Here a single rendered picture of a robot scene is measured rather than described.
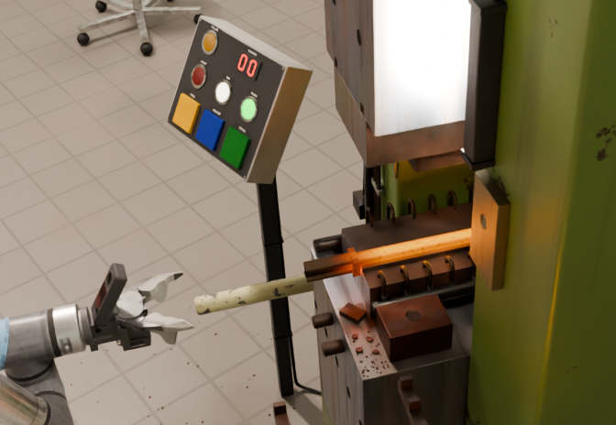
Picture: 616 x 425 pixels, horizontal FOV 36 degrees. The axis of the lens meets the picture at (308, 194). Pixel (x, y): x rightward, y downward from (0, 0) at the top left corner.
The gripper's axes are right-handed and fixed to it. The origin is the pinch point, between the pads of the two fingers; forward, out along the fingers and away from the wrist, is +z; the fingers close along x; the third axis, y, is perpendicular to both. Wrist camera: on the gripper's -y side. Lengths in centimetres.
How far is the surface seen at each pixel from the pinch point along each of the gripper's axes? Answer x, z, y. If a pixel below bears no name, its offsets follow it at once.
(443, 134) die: 8, 46, -31
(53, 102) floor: -254, -38, 100
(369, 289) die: 7.7, 33.0, 1.1
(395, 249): 0.4, 40.4, -0.9
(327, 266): 1.6, 26.5, -1.2
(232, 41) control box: -60, 21, -19
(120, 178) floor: -185, -14, 100
